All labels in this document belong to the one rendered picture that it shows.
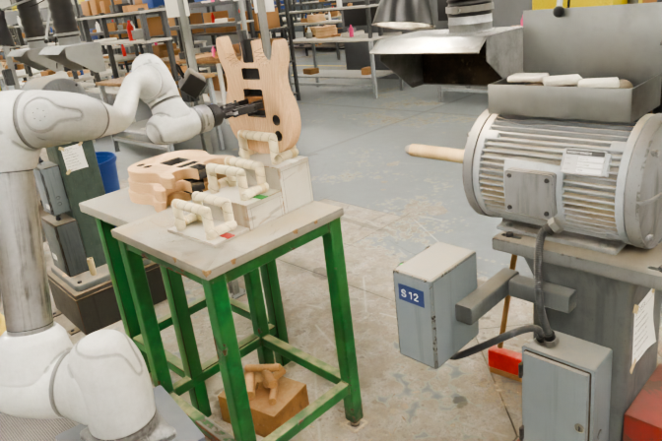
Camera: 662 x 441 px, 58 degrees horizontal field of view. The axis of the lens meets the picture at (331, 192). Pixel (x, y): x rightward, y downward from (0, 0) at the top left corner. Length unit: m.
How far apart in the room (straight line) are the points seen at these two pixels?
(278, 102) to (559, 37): 1.01
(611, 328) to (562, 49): 0.57
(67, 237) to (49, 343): 2.05
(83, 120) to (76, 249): 2.23
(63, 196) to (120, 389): 2.22
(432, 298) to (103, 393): 0.75
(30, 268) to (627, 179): 1.25
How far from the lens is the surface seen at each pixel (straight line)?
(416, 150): 1.49
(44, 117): 1.37
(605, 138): 1.19
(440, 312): 1.19
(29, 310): 1.54
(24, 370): 1.55
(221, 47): 2.20
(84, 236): 3.61
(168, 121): 1.87
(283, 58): 1.98
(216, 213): 2.11
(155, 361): 2.47
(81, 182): 3.54
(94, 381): 1.44
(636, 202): 1.15
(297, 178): 2.09
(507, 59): 1.41
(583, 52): 1.33
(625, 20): 1.30
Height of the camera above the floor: 1.66
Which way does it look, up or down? 19 degrees down
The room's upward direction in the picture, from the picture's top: 7 degrees counter-clockwise
